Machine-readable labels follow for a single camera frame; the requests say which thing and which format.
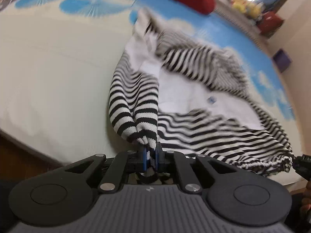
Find black white striped hoodie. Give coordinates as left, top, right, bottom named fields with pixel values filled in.
left=109, top=9, right=294, bottom=176

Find purple storage box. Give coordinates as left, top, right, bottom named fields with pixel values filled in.
left=273, top=48, right=292, bottom=73

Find red box on sill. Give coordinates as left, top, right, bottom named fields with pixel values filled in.
left=257, top=11, right=285, bottom=36

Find blue cream patterned bedsheet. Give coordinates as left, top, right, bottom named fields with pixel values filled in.
left=1, top=0, right=302, bottom=185

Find yellow plush toys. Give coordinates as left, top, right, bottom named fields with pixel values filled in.
left=229, top=0, right=264, bottom=20

